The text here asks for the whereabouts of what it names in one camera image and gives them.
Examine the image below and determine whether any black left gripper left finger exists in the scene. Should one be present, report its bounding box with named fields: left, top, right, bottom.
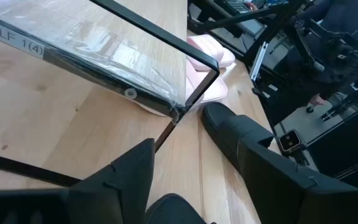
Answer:
left=67, top=138, right=155, bottom=224

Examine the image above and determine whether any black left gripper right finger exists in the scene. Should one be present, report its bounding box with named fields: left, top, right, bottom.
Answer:
left=201, top=101, right=320, bottom=224

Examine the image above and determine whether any black slide sandal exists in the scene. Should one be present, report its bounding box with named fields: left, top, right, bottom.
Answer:
left=144, top=192, right=209, bottom=224

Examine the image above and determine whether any pink slide sandal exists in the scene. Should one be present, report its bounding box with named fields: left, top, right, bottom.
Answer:
left=186, top=34, right=236, bottom=72
left=135, top=60, right=229, bottom=118

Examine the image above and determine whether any person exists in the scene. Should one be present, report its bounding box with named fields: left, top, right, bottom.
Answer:
left=296, top=0, right=358, bottom=37

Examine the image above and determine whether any small black camera module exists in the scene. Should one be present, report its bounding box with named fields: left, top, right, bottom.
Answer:
left=277, top=128, right=304, bottom=154

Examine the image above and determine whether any wooden shelf with black frame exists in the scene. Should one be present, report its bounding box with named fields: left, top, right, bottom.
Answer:
left=0, top=0, right=221, bottom=188

